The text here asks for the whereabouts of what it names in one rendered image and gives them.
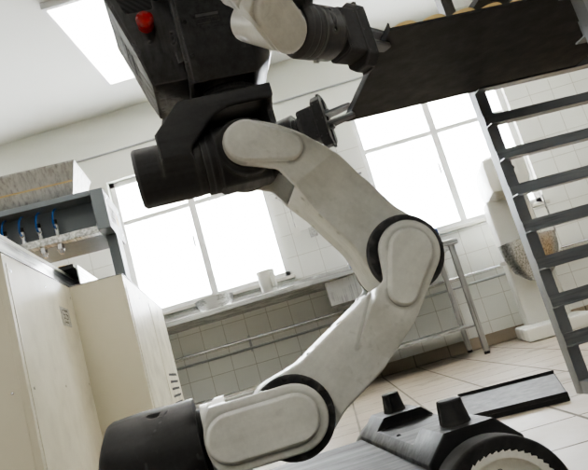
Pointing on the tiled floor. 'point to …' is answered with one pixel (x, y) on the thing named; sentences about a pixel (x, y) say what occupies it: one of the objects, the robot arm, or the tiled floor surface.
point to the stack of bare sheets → (515, 395)
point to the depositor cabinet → (124, 349)
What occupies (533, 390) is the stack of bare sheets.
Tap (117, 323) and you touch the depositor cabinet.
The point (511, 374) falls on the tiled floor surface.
